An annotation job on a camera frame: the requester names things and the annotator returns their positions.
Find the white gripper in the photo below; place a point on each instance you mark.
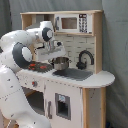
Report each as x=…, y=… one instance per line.
x=49, y=51

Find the small metal pot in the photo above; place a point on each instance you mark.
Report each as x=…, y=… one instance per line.
x=60, y=63

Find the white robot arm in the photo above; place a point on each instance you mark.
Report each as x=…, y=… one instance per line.
x=16, y=55

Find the wooden toy kitchen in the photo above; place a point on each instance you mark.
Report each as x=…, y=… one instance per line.
x=93, y=89

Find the black toy stovetop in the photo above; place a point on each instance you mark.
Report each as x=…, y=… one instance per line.
x=39, y=67

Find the white toy microwave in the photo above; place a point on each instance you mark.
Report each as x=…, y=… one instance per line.
x=73, y=23

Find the black toy faucet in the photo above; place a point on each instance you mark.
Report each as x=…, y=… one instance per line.
x=82, y=63

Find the grey toy sink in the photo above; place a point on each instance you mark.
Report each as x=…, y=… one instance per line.
x=74, y=74

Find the right red stove knob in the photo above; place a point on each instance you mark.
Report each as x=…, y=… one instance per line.
x=34, y=83

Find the white cabinet door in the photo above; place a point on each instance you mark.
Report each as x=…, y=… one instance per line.
x=63, y=105

